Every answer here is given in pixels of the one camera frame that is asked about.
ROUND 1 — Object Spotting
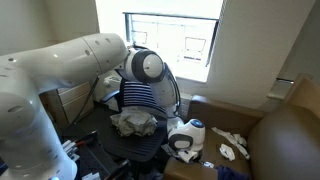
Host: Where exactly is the small white crumpled paper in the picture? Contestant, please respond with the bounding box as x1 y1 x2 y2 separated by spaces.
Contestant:
218 142 236 162

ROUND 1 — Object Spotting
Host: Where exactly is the dark blue cloth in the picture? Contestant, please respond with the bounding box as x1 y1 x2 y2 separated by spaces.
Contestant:
214 165 252 180

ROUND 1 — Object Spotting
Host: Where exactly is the light wooden drawer cabinet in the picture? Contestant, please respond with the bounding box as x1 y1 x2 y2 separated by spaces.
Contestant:
39 81 95 127

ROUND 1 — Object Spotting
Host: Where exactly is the black perforated robot platform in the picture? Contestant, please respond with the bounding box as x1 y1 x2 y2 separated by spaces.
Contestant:
61 130 133 180

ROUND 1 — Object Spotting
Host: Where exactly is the long white paper strip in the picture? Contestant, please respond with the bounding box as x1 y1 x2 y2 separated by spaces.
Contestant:
211 126 251 161

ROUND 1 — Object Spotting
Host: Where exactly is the brown leather couch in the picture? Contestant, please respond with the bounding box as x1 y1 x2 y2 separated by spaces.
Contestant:
162 73 320 180

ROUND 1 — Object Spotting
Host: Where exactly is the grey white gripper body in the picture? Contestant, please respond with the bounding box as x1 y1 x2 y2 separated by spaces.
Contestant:
177 148 202 165

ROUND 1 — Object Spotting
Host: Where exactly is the beige crumpled cloth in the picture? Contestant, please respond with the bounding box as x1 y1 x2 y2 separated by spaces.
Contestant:
110 105 159 138

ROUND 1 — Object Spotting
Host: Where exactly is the dark framed window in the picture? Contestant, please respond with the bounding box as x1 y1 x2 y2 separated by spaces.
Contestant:
94 0 225 84

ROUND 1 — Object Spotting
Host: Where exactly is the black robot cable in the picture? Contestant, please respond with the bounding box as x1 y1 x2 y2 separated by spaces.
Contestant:
163 62 183 118

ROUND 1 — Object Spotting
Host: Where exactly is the black mesh office chair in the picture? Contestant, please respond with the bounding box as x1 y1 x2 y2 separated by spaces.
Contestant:
99 77 175 168

